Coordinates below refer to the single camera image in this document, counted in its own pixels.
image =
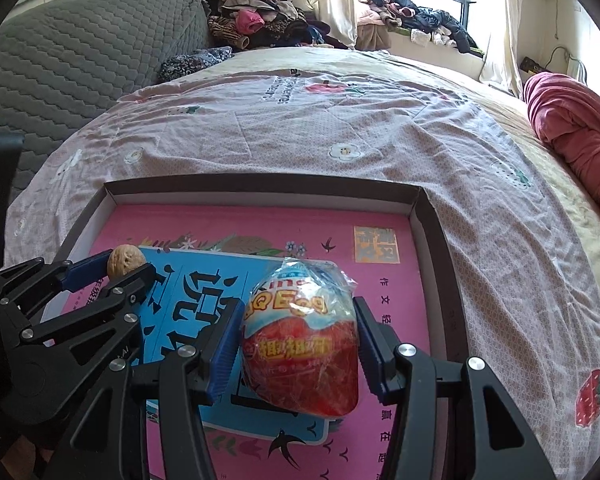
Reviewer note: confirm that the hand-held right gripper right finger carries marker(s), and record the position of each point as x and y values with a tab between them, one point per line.
370	345

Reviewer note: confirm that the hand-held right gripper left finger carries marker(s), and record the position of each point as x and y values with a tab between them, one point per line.
225	355

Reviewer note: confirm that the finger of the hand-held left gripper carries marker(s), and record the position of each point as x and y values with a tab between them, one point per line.
125	290
82	272

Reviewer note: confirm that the walnut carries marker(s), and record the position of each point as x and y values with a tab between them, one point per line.
126	261

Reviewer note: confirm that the red toy egg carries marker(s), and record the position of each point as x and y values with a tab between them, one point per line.
300	350

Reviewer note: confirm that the shallow pink printed box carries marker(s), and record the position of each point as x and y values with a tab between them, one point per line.
305	225

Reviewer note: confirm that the grey quilted cover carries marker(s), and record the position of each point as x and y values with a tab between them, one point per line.
80	60

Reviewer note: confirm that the dark floral cloth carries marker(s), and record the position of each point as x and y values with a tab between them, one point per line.
195	62

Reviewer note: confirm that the beige bed sheet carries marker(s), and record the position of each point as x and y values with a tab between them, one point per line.
535	135

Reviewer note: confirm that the pink blanket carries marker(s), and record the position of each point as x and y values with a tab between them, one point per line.
575	125

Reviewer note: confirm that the pile of mixed clothes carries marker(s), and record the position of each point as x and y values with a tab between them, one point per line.
265	20

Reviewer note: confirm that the power strip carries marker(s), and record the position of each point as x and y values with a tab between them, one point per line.
532	65

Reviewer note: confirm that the clothes heap on windowsill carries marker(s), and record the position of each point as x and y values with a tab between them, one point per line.
420	20

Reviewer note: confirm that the cream curtain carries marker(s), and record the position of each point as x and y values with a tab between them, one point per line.
330	0
502	20

